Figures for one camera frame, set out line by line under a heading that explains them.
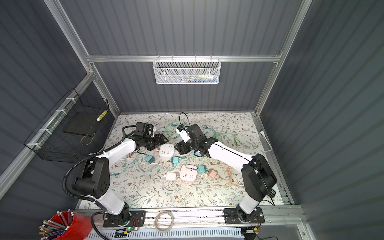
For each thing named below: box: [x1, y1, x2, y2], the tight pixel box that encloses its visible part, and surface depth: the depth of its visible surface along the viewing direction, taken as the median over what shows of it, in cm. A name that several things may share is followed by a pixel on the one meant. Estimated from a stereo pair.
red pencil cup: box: [38, 209, 93, 240], surface depth 62 cm
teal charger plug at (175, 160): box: [171, 156, 180, 165], surface depth 93 cm
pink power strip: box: [180, 164, 198, 183], surface depth 88 cm
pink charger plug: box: [208, 169, 219, 178], surface depth 88 cm
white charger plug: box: [165, 172, 177, 181], surface depth 87 cm
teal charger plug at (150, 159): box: [145, 154, 155, 164], surface depth 95 cm
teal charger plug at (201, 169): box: [197, 165, 207, 174], surface depth 90 cm
